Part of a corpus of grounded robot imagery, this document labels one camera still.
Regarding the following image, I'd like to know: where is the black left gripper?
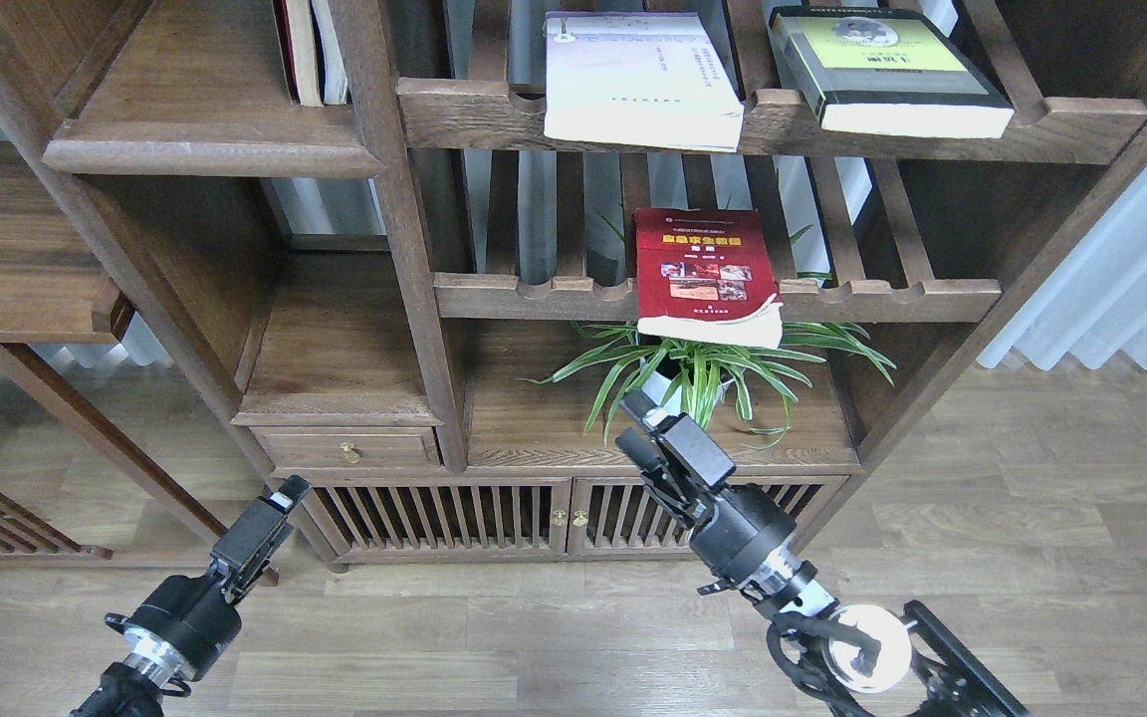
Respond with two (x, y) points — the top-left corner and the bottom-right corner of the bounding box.
(106, 475), (313, 680)

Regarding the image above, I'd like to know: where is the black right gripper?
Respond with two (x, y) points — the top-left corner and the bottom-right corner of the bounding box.
(615, 389), (818, 603)

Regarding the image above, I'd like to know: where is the red paperback book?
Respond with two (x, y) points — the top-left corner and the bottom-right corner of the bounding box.
(634, 208), (783, 349)

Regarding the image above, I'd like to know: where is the green black thick book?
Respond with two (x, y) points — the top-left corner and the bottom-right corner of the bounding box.
(768, 6), (1015, 139)

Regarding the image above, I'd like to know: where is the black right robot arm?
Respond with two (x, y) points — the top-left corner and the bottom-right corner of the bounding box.
(617, 390), (1027, 716)

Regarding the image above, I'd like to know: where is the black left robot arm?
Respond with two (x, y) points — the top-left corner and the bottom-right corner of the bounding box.
(72, 475), (313, 716)

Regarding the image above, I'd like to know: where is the wooden side shelf unit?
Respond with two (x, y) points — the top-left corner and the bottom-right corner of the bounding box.
(0, 140), (223, 572)

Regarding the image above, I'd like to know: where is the green spider plant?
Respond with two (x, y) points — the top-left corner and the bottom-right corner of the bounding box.
(546, 307), (895, 428)

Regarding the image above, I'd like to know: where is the brass drawer knob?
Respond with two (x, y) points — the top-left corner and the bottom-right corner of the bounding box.
(340, 441), (362, 466)

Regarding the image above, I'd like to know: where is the dark wooden bookshelf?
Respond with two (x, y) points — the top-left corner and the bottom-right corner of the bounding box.
(0, 1), (1147, 566)

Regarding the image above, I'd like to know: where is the white paperback book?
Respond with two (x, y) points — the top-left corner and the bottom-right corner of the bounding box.
(545, 11), (746, 151)

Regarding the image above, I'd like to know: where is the white upright book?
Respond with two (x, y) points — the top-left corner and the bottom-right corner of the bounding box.
(311, 0), (349, 106)

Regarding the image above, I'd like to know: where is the white pleated curtain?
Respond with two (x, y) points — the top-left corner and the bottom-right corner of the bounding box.
(980, 167), (1147, 371)

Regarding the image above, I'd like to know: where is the dark red upright book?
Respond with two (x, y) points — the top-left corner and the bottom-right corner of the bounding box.
(270, 0), (299, 104)

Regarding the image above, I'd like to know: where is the beige upright book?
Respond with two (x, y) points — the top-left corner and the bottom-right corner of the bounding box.
(283, 1), (323, 108)

